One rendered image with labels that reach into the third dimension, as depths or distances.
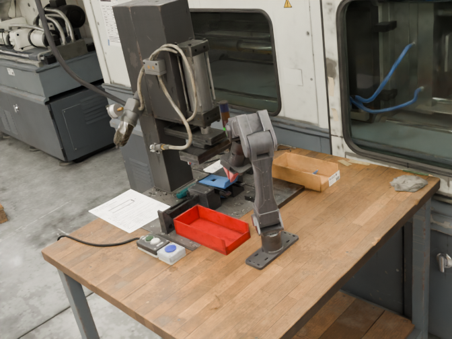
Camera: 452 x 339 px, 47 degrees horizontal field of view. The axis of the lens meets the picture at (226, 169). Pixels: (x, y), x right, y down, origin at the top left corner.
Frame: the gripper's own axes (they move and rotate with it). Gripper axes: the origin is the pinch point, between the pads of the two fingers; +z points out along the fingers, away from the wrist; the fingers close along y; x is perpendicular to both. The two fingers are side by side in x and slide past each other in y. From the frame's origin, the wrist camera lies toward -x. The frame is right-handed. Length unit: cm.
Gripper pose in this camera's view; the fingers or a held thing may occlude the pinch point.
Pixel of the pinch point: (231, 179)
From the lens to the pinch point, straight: 187.8
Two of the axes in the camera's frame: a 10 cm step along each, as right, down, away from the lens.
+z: -1.7, 7.2, 6.8
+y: -7.1, -5.6, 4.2
